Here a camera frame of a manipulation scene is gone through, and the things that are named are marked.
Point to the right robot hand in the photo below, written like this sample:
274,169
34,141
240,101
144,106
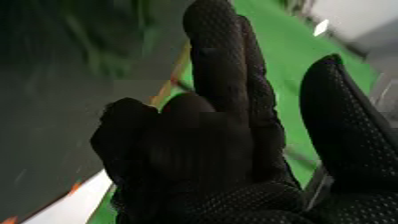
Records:
207,160

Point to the dark mat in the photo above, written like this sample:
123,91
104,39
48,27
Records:
41,133

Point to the white sheet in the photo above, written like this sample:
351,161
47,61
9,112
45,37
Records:
72,206

